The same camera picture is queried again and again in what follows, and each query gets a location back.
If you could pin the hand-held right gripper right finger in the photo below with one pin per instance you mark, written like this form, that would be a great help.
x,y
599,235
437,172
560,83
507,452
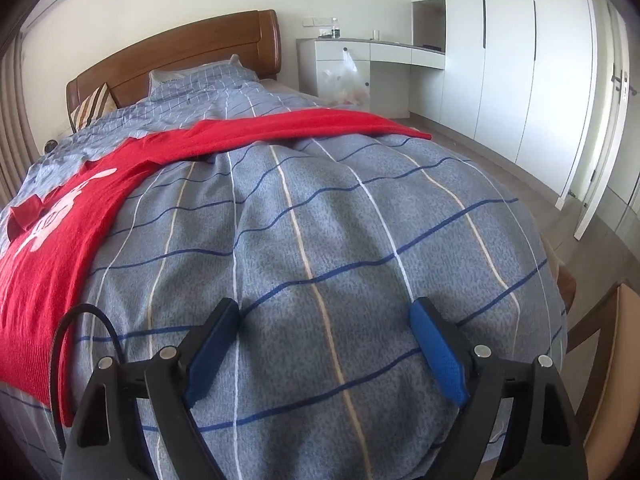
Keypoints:
x,y
440,355

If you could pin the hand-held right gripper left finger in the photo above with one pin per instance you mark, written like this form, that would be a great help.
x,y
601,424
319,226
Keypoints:
x,y
215,350

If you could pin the red knit sweater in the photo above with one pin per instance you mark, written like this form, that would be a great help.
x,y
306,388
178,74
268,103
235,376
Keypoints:
x,y
75,240

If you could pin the blue plaid duvet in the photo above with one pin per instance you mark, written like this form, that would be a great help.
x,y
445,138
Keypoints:
x,y
325,235

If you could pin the wooden chair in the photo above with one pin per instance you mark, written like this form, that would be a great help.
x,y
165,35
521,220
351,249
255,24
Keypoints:
x,y
615,360

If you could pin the small dark round clock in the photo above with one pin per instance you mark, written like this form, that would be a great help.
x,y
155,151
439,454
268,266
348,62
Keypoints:
x,y
50,146

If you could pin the blue plaid pillow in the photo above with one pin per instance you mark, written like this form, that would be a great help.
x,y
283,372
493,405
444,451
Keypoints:
x,y
200,77

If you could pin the striped cushion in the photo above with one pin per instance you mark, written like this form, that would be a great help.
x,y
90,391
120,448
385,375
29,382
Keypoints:
x,y
92,105

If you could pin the white door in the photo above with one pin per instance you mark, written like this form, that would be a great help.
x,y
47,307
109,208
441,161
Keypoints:
x,y
610,135

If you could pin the clear plastic bag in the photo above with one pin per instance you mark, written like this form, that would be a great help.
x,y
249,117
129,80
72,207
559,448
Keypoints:
x,y
345,85

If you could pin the wooden headboard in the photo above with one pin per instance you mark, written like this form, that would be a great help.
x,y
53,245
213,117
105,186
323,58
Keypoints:
x,y
175,55

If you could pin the beige curtain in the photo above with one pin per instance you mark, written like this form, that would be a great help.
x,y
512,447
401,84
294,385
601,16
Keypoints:
x,y
17,125

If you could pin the white wardrobe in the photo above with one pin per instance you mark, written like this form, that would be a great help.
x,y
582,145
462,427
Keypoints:
x,y
500,60

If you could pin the white desk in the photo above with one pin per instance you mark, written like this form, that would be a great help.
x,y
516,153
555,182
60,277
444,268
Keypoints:
x,y
390,52

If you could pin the clear water bottle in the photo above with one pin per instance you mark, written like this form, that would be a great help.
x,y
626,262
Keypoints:
x,y
335,30

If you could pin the white wall switch panel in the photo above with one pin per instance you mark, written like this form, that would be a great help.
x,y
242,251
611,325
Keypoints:
x,y
317,22

